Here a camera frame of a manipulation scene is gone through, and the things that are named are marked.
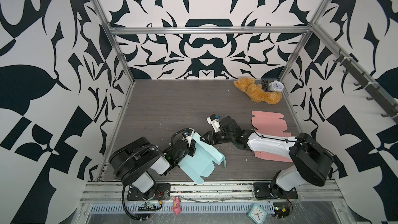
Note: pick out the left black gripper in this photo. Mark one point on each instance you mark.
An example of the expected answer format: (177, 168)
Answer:
(191, 149)

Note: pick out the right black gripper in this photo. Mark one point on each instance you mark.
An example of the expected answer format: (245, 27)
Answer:
(211, 135)

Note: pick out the light blue paper box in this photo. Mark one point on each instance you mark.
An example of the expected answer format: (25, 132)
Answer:
(202, 164)

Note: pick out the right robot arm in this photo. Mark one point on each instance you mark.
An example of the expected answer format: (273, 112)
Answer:
(311, 162)

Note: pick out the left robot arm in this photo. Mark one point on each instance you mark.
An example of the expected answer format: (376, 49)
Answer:
(132, 162)

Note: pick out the pink paper box blank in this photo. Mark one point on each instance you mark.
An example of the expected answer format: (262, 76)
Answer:
(273, 124)

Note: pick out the pink small toy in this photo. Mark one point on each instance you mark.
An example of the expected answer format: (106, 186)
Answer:
(176, 208)

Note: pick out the brown teddy bear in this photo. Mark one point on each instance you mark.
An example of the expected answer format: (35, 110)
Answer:
(255, 92)

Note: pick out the green circuit board left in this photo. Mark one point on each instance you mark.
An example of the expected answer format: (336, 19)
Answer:
(150, 207)

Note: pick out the black remote control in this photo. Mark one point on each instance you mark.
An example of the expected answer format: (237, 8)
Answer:
(265, 84)

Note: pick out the white round alarm clock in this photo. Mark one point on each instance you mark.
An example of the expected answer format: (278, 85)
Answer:
(276, 86)

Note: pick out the teal square clock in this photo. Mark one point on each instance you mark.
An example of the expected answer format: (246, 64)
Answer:
(257, 214)

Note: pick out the circuit board right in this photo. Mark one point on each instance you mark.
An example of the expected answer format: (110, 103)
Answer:
(282, 210)

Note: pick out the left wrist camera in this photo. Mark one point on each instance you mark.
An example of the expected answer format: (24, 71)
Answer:
(188, 134)

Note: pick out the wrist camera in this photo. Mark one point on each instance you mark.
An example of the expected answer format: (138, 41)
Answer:
(188, 134)
(214, 121)

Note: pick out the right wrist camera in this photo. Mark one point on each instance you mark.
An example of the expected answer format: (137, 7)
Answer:
(214, 121)

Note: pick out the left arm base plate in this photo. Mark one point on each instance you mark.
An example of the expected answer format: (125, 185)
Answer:
(156, 192)

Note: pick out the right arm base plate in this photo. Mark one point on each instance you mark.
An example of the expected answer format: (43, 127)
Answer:
(271, 191)

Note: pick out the black coat hook rail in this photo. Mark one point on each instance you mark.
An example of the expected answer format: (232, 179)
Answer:
(365, 81)

